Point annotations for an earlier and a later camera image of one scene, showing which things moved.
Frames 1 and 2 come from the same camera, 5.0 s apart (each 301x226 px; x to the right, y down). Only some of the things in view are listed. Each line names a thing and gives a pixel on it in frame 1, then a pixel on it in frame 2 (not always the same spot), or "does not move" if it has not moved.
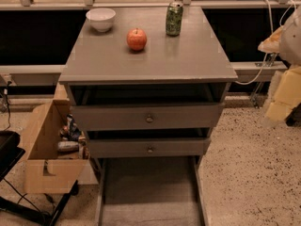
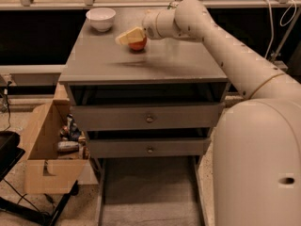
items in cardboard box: x=73 y=139 does not move
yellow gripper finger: x=272 y=44 -> x=133 y=36
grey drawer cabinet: x=146 y=84 does not move
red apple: x=136 y=39 does not move
